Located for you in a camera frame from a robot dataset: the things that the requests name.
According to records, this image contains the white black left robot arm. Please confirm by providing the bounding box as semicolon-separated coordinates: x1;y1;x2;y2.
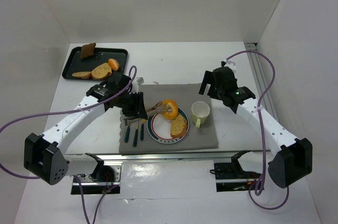
24;73;169;185

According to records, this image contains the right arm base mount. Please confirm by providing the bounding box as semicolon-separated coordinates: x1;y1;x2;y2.
209;150;260;192

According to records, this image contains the gold spoon green handle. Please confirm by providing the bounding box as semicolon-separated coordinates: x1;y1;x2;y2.
124;124;131;143

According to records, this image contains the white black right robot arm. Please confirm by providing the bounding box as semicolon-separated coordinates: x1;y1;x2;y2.
199;61;313;188

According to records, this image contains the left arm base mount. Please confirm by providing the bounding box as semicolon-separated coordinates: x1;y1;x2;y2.
65;153;121;195

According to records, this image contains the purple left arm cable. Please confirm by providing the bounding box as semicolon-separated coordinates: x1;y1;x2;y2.
0;65;138;224

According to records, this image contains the dark brown bread chunk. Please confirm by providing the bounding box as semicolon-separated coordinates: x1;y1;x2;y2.
80;43;96;60

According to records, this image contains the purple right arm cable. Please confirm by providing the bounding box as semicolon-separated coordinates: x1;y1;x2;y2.
224;51;290;210

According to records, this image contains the aluminium front rail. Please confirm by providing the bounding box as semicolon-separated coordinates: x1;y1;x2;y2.
40;150;271;163

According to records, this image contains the aluminium side rail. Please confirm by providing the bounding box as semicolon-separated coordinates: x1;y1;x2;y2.
247;53;279;121

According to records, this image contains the black rectangular tray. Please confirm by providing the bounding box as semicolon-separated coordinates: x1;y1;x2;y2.
62;46;128;81

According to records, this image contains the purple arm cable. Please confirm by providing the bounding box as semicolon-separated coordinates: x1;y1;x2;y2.
224;51;290;210
0;65;138;224

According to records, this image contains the orange glazed donut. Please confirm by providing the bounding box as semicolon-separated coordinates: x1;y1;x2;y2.
162;99;178;120

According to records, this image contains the gold knife green handle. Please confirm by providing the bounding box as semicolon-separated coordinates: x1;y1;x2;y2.
140;119;146;141

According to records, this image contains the white plate teal red rim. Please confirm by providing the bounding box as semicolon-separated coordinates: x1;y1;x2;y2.
147;108;190;145

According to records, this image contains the gold fork green handle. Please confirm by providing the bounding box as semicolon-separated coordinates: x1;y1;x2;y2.
133;122;139;147

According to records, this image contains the pale green ceramic mug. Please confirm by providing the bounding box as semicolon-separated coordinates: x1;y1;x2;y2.
191;101;210;128

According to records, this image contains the orange round bun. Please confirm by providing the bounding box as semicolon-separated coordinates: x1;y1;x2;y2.
108;59;120;71

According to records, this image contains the thin brown bread slice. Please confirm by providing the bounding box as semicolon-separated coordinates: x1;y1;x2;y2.
72;71;91;79

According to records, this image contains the grey cloth placemat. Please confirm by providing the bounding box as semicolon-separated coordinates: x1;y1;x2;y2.
119;83;218;155

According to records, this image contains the seeded bread slice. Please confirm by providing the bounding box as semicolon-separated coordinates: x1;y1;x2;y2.
170;114;187;138
91;63;112;80

